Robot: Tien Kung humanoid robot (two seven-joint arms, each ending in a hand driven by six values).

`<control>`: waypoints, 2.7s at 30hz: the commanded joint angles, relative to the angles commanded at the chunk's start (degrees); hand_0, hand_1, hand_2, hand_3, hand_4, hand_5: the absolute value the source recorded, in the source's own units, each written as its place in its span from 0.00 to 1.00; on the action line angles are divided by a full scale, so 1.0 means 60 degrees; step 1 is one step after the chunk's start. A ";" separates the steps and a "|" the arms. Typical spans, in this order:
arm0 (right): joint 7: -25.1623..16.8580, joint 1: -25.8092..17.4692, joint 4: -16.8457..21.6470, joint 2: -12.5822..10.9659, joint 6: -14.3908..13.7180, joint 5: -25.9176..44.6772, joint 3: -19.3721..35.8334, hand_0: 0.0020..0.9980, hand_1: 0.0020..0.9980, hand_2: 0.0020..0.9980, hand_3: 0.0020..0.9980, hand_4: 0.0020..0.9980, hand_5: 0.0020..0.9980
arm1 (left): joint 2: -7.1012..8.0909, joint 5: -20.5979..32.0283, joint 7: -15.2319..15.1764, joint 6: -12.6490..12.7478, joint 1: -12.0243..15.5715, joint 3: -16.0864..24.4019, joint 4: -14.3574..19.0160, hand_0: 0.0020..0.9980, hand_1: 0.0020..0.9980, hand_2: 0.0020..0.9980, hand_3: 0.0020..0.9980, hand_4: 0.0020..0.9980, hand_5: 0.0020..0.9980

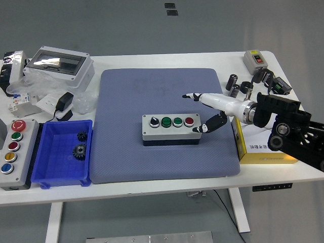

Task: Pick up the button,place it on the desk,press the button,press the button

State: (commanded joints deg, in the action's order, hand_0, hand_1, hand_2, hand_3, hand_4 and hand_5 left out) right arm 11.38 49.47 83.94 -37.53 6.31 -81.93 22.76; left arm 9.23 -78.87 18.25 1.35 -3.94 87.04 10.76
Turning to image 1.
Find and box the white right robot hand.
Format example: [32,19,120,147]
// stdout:
[182,92,246,134]

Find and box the four-button grey control box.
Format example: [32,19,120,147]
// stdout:
[141,113,202,147]

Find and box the five-button grey control box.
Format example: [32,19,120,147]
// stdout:
[0,118,40,191]

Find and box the black cylindrical capacitor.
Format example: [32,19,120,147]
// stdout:
[262,70,275,86]
[225,73,238,91]
[228,84,240,99]
[253,67,267,84]

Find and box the black hexagonal nut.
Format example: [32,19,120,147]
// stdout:
[239,81,254,94]

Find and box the yellow white cardboard box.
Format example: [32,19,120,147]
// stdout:
[231,116,299,165]

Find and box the black green terminal module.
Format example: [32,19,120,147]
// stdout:
[265,76,293,96]

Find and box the blue-grey mat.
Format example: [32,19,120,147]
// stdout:
[90,67,241,185]

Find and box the black table control panel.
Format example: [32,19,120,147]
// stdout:
[252,182,293,192]

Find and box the white table leg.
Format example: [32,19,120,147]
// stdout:
[228,187,251,233]
[45,201,63,243]

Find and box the small clear plastic bag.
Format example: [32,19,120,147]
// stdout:
[74,90,99,114]

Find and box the grey clear-lid distribution box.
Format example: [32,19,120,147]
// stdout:
[23,46,96,89]

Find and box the large black bevel gear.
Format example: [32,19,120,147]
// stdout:
[72,143,88,160]

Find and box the grey metal plate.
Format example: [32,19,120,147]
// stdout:
[86,230,213,243]

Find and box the black power adapter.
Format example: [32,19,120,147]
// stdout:
[47,92,75,123]

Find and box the blue plastic bin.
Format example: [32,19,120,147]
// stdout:
[30,119,94,189]

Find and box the large clear plastic bag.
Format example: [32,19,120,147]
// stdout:
[6,69,76,102]

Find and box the white circuit breaker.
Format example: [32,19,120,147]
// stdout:
[7,91,43,118]

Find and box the wrapped white black device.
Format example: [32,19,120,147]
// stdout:
[0,50,30,97]

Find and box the grey box edge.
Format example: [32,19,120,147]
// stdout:
[0,118,7,150]

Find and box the grey two-button switch box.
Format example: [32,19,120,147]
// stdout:
[243,50,269,76]

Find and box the black floor cable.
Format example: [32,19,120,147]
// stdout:
[212,189,248,243]

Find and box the white wall socket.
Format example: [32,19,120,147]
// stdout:
[36,94,74,120]

